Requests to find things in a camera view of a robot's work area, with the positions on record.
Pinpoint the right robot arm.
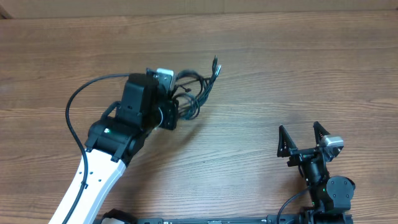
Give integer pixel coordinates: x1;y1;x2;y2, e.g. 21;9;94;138
275;121;356;224

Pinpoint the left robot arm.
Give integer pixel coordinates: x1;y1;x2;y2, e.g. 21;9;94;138
50;68;178;223

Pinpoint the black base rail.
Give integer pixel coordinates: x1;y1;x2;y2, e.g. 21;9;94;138
93;208;354;224

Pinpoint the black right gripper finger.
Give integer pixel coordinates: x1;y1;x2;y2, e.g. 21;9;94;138
277;125;298;157
313;121;330;145

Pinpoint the black usb cable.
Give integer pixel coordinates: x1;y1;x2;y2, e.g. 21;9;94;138
170;55;222;121

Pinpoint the black left camera cable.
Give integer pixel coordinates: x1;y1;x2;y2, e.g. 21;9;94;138
61;73;131;224

